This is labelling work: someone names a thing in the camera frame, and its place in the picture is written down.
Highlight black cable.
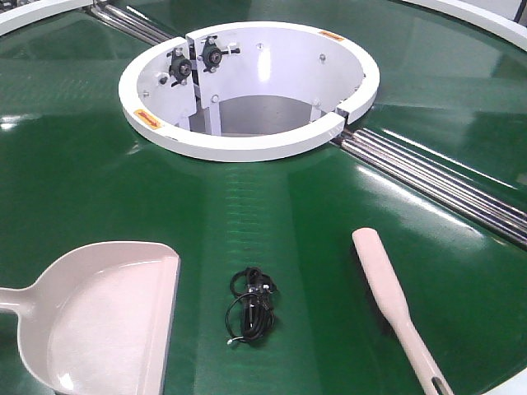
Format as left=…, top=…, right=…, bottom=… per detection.
left=225, top=267, right=279, bottom=347

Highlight pink hand broom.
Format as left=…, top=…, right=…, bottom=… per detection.
left=352, top=228, right=453, bottom=394

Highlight pink plastic dustpan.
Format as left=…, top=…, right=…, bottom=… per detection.
left=1, top=241, right=180, bottom=394

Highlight orange arrow sticker front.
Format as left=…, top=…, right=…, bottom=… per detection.
left=133, top=109, right=162, bottom=130

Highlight orange arrow sticker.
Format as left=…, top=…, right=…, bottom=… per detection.
left=133, top=109, right=162, bottom=130
left=319, top=30, right=345, bottom=42

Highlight orange arrow sticker back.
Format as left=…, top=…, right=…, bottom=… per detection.
left=319, top=30, right=345, bottom=42

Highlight top left steel rollers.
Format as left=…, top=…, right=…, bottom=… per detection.
left=85, top=1, right=174, bottom=45

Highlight white outer rim right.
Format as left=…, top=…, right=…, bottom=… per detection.
left=407, top=0, right=526, bottom=52

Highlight white rim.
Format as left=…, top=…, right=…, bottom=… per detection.
left=1, top=0, right=94, bottom=35
left=407, top=0, right=526, bottom=52

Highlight white outer rim left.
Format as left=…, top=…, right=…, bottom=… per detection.
left=1, top=0, right=94, bottom=35

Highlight white central hub ring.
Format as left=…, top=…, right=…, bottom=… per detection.
left=118, top=21, right=380, bottom=163

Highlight right black bearing mount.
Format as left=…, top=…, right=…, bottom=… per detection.
left=198, top=35, right=241, bottom=73

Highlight black bearing mount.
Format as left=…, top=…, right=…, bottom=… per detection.
left=167, top=48, right=192, bottom=87
left=198, top=35, right=241, bottom=73

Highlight left black bearing mount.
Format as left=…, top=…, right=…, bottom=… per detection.
left=167, top=48, right=192, bottom=87

